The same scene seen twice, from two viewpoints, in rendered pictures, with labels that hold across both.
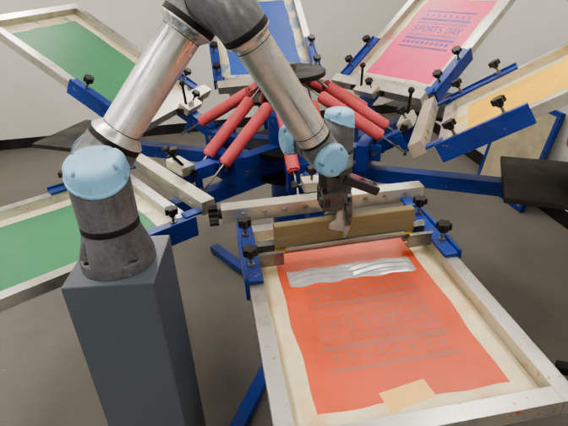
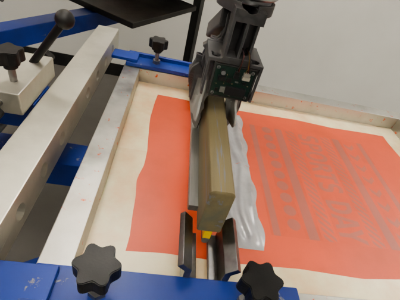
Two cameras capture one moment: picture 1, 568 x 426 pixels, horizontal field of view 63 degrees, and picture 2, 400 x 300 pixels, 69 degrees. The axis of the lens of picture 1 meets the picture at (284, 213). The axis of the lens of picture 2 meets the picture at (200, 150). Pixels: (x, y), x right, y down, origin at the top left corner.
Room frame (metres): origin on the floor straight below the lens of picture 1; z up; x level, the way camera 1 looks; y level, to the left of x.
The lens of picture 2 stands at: (1.15, 0.25, 1.33)
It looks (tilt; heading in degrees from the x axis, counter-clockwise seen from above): 40 degrees down; 268
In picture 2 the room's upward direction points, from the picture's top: 16 degrees clockwise
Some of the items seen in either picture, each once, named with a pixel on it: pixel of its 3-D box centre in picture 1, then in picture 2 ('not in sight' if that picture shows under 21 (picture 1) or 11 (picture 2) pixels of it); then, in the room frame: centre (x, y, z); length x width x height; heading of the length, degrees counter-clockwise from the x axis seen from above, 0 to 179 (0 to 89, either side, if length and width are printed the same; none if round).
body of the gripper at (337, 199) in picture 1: (335, 187); (233, 47); (1.13, -0.14, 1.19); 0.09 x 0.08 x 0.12; 98
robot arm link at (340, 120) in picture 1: (338, 130); not in sight; (1.13, -0.15, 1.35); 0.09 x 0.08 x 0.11; 109
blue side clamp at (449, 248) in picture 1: (428, 233); (186, 78); (1.21, -0.44, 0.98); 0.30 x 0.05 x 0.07; 8
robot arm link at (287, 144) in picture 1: (305, 139); not in sight; (1.08, -0.06, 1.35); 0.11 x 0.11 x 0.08; 19
